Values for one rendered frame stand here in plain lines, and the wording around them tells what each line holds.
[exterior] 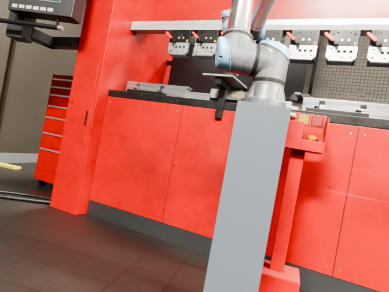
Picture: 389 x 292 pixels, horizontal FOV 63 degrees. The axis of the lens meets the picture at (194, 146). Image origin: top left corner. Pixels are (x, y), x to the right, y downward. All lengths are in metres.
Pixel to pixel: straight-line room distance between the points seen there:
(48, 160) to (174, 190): 1.43
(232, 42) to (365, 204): 0.99
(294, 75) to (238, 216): 1.56
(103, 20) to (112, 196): 1.18
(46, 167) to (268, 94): 2.31
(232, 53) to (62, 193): 1.63
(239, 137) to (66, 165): 1.52
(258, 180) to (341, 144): 0.71
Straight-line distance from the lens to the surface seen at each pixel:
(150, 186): 2.04
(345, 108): 1.86
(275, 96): 1.14
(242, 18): 1.25
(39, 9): 2.38
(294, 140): 1.43
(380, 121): 1.73
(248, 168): 1.09
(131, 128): 2.15
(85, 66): 2.38
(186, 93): 2.13
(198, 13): 2.26
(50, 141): 3.05
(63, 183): 2.38
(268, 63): 1.17
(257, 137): 1.09
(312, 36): 1.97
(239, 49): 1.16
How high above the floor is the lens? 0.59
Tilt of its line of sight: level
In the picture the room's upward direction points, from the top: 10 degrees clockwise
